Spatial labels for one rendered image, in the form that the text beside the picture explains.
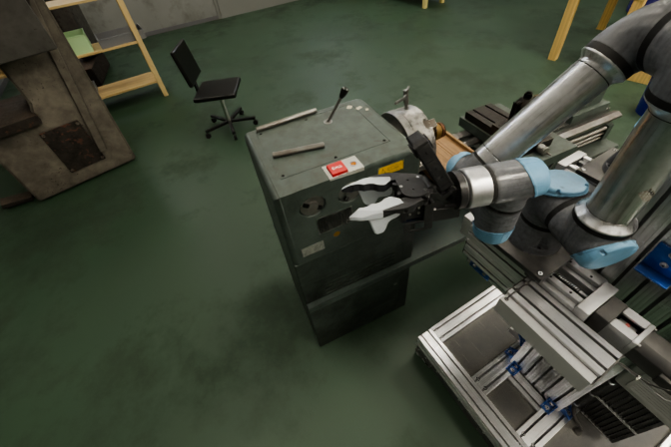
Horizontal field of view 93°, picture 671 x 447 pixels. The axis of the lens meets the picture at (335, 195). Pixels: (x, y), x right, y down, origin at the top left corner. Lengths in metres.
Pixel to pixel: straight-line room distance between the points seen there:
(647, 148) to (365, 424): 1.69
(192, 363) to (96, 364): 0.61
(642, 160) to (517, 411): 1.38
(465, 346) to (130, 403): 1.87
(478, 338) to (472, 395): 0.29
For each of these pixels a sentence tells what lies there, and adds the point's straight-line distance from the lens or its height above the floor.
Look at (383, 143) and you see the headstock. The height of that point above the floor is 1.25.
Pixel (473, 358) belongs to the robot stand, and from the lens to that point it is 1.94.
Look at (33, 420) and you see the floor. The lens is 2.75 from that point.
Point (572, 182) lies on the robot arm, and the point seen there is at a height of 1.39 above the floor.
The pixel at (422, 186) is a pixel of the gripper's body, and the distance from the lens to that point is 0.58.
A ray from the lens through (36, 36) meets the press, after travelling 3.47.
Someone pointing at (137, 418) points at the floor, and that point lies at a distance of 2.38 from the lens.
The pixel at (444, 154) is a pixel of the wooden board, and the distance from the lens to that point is 1.84.
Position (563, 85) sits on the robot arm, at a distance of 0.77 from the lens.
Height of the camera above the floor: 1.98
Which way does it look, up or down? 44 degrees down
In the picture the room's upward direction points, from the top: 7 degrees counter-clockwise
